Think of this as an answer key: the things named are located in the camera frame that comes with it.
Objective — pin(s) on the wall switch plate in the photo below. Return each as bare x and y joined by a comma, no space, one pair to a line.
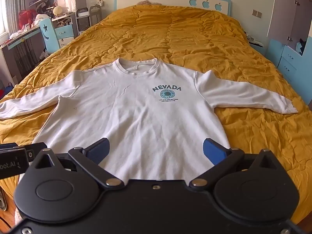
257,13

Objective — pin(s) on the grey trolley rack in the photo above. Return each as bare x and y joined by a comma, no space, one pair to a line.
82,22
95,14

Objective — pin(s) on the white black sneaker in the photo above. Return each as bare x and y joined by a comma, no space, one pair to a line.
253,39

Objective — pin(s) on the beige plush toy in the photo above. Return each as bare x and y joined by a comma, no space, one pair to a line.
147,2

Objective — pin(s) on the blue drawer cabinet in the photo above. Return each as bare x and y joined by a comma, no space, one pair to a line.
65,35

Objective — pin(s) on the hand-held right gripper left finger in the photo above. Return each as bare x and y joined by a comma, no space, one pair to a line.
98,150

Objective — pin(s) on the mustard yellow quilt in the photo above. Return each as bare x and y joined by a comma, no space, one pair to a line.
175,36

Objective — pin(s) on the lavender blue wardrobe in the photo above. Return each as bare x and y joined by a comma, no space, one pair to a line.
287,17

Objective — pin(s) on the blue chair with star cutout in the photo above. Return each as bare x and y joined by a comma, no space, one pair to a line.
50,36

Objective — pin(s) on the white long-sleeve sweatshirt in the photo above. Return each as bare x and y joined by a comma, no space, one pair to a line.
136,117

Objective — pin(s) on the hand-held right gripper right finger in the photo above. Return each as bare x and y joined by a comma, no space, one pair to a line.
213,152

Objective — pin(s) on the blue-edged desk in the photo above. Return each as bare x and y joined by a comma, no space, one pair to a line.
19,46

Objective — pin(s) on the red bag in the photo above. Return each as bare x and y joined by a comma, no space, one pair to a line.
26,18

